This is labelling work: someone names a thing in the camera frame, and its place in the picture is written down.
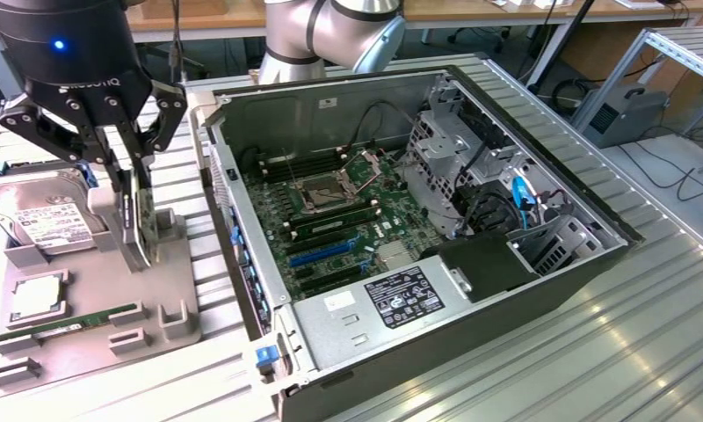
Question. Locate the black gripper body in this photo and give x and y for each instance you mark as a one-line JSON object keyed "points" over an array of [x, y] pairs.
{"points": [[76, 66]]}

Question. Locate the graphics card with black fan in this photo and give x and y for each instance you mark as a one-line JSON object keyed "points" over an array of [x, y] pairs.
{"points": [[138, 228]]}

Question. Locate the silver office chair base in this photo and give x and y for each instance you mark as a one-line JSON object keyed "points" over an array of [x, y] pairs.
{"points": [[179, 58]]}

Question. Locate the silver hard disk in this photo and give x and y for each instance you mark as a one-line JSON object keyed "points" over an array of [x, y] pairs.
{"points": [[47, 206]]}

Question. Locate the thin locking lever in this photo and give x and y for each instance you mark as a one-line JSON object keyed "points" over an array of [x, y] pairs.
{"points": [[290, 169]]}

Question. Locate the CPU socket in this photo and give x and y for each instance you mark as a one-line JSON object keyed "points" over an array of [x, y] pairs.
{"points": [[323, 195]]}

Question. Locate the metal socket cover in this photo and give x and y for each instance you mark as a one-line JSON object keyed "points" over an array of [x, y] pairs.
{"points": [[371, 157]]}

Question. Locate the silver CPU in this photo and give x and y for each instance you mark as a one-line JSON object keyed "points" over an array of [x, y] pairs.
{"points": [[35, 296]]}

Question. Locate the grey parts rack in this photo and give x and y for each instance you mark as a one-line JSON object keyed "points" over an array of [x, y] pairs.
{"points": [[94, 299]]}

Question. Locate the installed RAM stick with label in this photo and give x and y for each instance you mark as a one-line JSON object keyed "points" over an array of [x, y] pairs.
{"points": [[338, 227]]}

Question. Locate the black long expansion slot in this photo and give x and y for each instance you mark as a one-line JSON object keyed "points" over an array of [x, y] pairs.
{"points": [[316, 247], [335, 279]]}

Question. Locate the blue expansion slot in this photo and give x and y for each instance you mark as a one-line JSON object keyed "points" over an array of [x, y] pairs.
{"points": [[323, 257]]}

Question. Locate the black short expansion slot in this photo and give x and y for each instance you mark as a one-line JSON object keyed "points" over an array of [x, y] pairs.
{"points": [[312, 273]]}

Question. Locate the green RAM stick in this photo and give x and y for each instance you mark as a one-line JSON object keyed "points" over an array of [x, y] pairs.
{"points": [[59, 329]]}

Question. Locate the green motherboard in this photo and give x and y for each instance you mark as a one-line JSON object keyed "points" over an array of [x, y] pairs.
{"points": [[399, 220]]}

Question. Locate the silver metal drive cage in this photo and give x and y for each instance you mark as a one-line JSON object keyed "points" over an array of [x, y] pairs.
{"points": [[445, 145]]}

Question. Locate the silver chipset heatsink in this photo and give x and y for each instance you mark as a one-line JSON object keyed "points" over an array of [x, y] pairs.
{"points": [[399, 256]]}

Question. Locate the black office chair base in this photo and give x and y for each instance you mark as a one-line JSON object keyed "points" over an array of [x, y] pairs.
{"points": [[455, 36]]}

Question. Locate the blue case latch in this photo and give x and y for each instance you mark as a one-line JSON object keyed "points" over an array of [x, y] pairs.
{"points": [[267, 356]]}

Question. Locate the silver power supply unit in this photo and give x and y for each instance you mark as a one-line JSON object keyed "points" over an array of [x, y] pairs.
{"points": [[340, 334]]}

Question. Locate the black plastic shroud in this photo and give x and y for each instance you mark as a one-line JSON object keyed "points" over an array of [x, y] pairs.
{"points": [[481, 264]]}

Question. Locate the black slanted pole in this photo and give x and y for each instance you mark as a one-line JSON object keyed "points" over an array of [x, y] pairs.
{"points": [[561, 44]]}

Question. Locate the small white box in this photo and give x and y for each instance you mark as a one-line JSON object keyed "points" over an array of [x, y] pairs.
{"points": [[553, 3]]}

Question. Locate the silver perforated disk bay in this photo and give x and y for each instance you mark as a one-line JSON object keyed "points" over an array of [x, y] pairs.
{"points": [[553, 252]]}

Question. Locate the open black PC case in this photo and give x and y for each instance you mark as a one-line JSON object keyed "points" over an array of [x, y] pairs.
{"points": [[563, 299]]}

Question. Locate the wooden desk white frame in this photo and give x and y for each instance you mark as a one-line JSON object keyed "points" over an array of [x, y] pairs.
{"points": [[223, 19], [621, 11]]}

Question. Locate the aluminium profile frame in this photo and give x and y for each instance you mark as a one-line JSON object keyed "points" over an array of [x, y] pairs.
{"points": [[680, 48]]}

